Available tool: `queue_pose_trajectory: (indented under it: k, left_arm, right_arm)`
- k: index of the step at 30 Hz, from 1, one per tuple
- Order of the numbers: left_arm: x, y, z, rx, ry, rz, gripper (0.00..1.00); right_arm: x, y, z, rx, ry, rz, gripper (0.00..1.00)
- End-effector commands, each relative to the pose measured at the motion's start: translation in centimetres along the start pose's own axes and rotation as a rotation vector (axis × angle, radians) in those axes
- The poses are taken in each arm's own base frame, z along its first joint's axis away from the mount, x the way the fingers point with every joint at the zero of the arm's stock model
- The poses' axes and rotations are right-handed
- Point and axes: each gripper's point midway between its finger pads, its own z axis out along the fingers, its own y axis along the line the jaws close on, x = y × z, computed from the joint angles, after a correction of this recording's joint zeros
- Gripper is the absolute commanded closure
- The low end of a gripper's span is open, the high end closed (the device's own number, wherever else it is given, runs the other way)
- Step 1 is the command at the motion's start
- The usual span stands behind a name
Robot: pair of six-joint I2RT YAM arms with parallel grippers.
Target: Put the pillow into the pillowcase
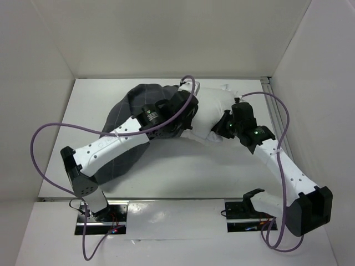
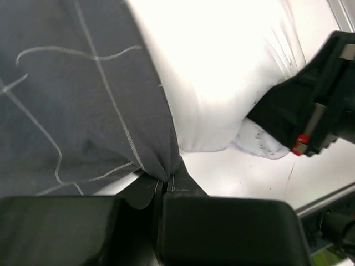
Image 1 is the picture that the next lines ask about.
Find white pillow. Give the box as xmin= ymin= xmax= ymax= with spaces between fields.
xmin=179 ymin=86 xmax=240 ymax=146

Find dark grey checked pillowcase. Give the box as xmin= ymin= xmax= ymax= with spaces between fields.
xmin=95 ymin=83 xmax=181 ymax=185

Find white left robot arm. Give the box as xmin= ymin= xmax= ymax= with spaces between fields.
xmin=60 ymin=90 xmax=198 ymax=221

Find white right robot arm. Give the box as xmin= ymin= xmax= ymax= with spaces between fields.
xmin=212 ymin=102 xmax=333 ymax=237

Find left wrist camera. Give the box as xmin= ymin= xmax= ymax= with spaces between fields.
xmin=178 ymin=81 xmax=200 ymax=96

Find aluminium frame rail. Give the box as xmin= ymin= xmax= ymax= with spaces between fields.
xmin=260 ymin=76 xmax=289 ymax=139

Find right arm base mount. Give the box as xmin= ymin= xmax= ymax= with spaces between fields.
xmin=220 ymin=201 xmax=273 ymax=233

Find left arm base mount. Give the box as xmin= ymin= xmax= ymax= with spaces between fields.
xmin=69 ymin=200 xmax=128 ymax=236

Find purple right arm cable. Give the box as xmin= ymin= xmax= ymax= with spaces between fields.
xmin=238 ymin=92 xmax=291 ymax=252

